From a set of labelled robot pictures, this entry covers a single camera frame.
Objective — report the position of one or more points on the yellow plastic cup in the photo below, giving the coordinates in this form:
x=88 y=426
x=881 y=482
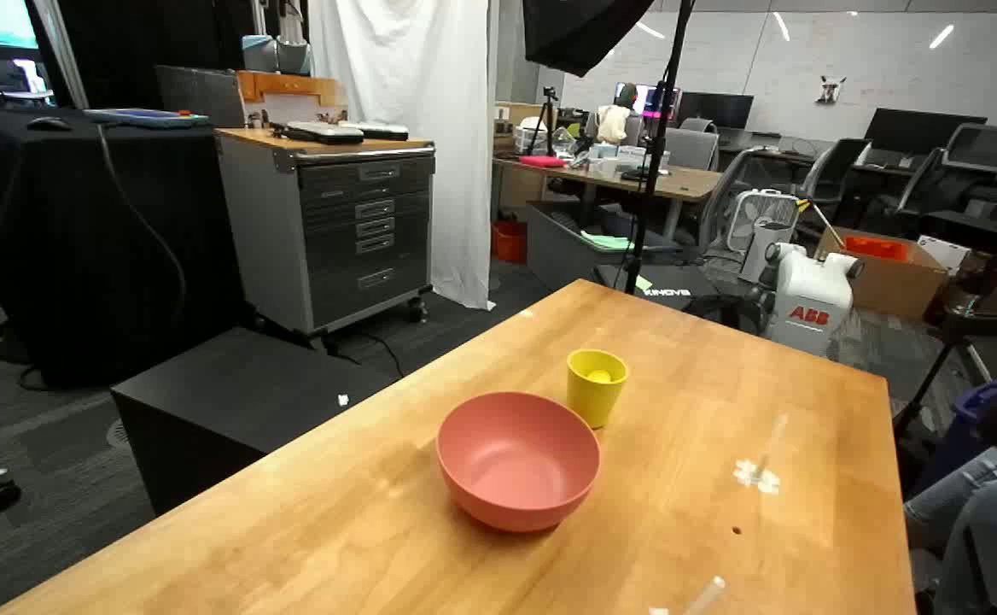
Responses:
x=596 y=404

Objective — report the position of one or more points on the pink plastic bowl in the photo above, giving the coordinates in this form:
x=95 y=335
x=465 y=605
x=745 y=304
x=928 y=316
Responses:
x=518 y=462

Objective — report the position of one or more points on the red bucket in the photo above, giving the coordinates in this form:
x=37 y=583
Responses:
x=510 y=245

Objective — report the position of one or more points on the grey drawer tool cabinet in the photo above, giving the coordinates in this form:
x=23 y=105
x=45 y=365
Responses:
x=340 y=225

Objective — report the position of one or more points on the black light stand pole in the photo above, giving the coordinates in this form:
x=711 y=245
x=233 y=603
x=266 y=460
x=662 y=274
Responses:
x=649 y=171

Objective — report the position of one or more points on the white hanging curtain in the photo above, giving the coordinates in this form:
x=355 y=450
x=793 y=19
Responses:
x=432 y=114

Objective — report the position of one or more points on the black keyboard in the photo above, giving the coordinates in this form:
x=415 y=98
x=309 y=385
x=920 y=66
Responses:
x=322 y=132
x=384 y=126

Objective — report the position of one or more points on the cluttered wooden desk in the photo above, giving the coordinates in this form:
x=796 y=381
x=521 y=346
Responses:
x=680 y=181

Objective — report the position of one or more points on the black low box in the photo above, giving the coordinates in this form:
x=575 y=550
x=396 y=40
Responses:
x=237 y=396

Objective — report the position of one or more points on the white box fan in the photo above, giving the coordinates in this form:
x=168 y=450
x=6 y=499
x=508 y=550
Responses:
x=768 y=225

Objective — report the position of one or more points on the black photo softbox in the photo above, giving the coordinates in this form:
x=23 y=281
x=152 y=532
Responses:
x=571 y=28

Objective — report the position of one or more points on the black desktop monitor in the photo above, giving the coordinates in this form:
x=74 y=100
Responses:
x=714 y=110

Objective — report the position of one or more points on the white ABB box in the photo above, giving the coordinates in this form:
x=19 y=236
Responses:
x=807 y=310

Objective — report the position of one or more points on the orange cardboard box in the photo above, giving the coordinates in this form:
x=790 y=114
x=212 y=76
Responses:
x=261 y=91

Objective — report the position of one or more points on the grey upright panel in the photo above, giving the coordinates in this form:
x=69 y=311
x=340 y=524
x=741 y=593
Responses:
x=196 y=93

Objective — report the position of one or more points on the brown cardboard box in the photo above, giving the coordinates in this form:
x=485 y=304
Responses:
x=892 y=286

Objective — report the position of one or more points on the black cloth draped table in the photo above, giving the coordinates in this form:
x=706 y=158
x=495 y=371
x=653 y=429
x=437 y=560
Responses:
x=65 y=261

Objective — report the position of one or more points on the black hanging curtain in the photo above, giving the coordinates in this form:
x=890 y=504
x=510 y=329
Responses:
x=145 y=47

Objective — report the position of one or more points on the black computer mouse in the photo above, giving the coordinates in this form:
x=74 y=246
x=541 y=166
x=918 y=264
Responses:
x=45 y=125

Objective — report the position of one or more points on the large black equipment case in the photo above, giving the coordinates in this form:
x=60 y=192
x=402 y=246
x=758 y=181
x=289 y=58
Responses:
x=979 y=192

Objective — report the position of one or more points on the seated person jeans legs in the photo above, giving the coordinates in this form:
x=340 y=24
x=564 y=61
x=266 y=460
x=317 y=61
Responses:
x=979 y=534

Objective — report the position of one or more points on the small wall picture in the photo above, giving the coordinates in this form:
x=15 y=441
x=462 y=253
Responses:
x=831 y=91

